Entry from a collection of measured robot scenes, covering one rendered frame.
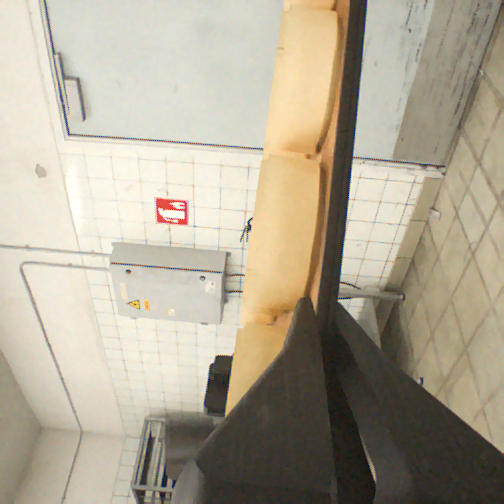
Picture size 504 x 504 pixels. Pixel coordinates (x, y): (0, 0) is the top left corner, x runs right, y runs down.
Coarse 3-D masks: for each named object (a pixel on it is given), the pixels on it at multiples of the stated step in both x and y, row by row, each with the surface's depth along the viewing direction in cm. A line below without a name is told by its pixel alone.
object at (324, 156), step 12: (348, 0) 15; (336, 12) 18; (336, 96) 15; (336, 108) 15; (336, 120) 14; (324, 144) 16; (312, 156) 20; (324, 156) 16; (324, 168) 16; (324, 216) 14; (324, 228) 14; (312, 288) 14; (312, 300) 14; (288, 312) 21; (276, 324) 27; (288, 324) 20
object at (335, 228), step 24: (360, 0) 13; (360, 24) 13; (360, 48) 13; (360, 72) 13; (336, 144) 12; (336, 168) 12; (336, 192) 12; (336, 216) 12; (336, 240) 12; (336, 264) 12; (336, 288) 12; (336, 312) 12
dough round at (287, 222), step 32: (288, 160) 15; (256, 192) 14; (288, 192) 14; (320, 192) 15; (256, 224) 14; (288, 224) 14; (320, 224) 14; (256, 256) 14; (288, 256) 14; (256, 288) 15; (288, 288) 15
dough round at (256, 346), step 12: (252, 324) 15; (264, 324) 16; (240, 336) 15; (252, 336) 15; (264, 336) 15; (276, 336) 15; (240, 348) 14; (252, 348) 14; (264, 348) 14; (276, 348) 14; (240, 360) 14; (252, 360) 14; (264, 360) 14; (240, 372) 14; (252, 372) 14; (240, 384) 13; (252, 384) 13; (228, 396) 13; (240, 396) 13; (228, 408) 13
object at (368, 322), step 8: (344, 288) 315; (344, 296) 314; (352, 296) 314; (360, 296) 313; (368, 296) 313; (376, 296) 313; (384, 296) 312; (392, 296) 312; (400, 296) 314; (368, 304) 314; (368, 312) 312; (368, 320) 310; (376, 320) 301; (368, 328) 308; (376, 328) 296; (376, 336) 292; (376, 344) 288
